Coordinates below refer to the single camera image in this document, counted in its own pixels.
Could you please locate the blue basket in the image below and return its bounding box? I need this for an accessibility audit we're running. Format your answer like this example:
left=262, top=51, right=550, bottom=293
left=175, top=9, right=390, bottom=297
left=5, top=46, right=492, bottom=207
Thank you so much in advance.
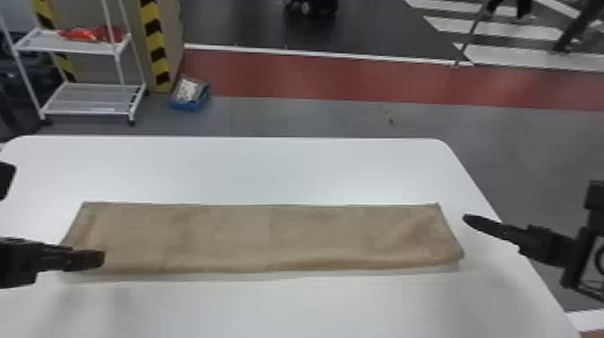
left=168, top=76, right=212, bottom=113

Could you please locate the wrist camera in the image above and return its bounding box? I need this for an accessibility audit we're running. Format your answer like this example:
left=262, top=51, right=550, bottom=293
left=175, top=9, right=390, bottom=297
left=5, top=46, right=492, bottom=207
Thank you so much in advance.
left=559, top=180, right=604, bottom=290
left=0, top=161, right=18, bottom=202

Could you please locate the white shelf trolley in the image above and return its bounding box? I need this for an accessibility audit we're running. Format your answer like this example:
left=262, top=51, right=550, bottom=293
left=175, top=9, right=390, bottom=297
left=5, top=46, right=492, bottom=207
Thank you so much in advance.
left=0, top=0, right=149, bottom=127

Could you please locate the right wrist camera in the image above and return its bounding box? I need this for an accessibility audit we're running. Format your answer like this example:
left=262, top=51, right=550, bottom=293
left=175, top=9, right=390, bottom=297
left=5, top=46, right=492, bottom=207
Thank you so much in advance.
left=559, top=180, right=604, bottom=290

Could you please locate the person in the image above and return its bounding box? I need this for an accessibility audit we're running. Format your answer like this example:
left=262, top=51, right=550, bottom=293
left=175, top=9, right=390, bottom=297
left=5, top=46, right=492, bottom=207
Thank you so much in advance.
left=480, top=0, right=537, bottom=24
left=551, top=0, right=604, bottom=54

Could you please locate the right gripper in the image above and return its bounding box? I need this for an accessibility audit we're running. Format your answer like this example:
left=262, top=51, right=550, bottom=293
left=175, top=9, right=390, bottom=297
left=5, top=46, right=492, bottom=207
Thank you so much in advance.
left=461, top=213, right=577, bottom=269

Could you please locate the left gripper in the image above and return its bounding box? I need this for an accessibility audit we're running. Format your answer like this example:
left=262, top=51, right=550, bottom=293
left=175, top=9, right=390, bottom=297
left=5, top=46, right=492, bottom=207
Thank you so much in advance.
left=0, top=236, right=106, bottom=289

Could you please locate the beige towel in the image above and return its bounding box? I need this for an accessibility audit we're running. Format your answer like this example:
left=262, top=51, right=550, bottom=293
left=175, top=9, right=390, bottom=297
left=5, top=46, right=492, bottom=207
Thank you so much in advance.
left=60, top=200, right=466, bottom=277

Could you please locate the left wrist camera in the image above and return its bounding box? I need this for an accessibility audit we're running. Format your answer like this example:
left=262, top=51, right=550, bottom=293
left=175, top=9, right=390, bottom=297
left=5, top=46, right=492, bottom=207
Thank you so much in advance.
left=0, top=161, right=18, bottom=202

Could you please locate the red snack packet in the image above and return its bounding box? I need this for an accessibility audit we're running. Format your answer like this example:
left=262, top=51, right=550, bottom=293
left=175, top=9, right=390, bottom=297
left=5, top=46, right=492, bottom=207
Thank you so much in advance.
left=59, top=27, right=99, bottom=43

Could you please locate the yellow black striped post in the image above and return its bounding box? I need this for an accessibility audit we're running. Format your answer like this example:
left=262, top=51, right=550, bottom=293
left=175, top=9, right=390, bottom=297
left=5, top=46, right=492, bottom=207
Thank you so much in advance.
left=138, top=0, right=173, bottom=94
left=31, top=0, right=79, bottom=85

